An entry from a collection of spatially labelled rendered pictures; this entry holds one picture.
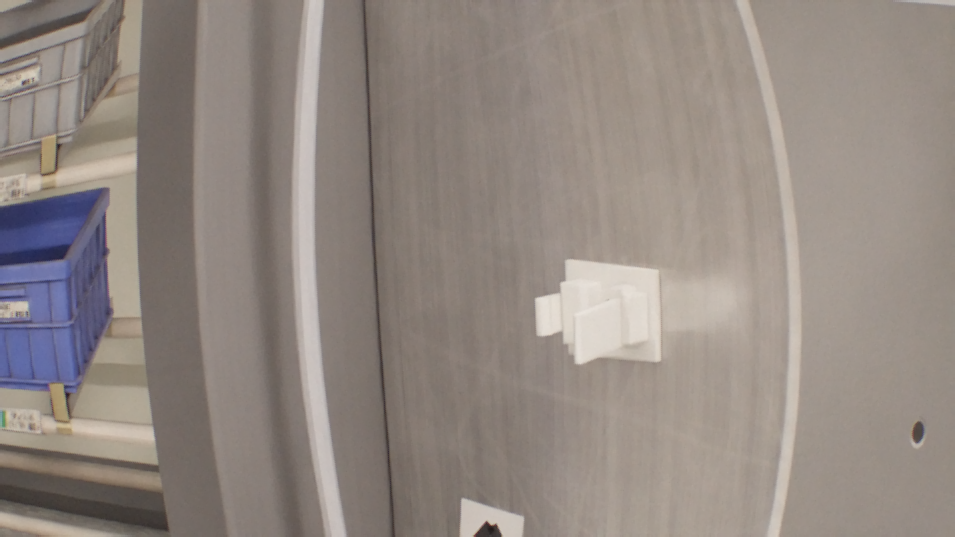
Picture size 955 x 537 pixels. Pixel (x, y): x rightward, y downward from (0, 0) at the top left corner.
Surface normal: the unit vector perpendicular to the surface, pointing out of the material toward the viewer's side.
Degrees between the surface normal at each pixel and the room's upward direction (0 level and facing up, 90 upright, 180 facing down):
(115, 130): 90
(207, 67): 84
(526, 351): 90
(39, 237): 95
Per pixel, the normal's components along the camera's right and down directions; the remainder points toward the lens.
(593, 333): 0.88, 0.03
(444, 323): -0.71, 0.15
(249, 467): 0.70, 0.14
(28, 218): -0.11, 0.24
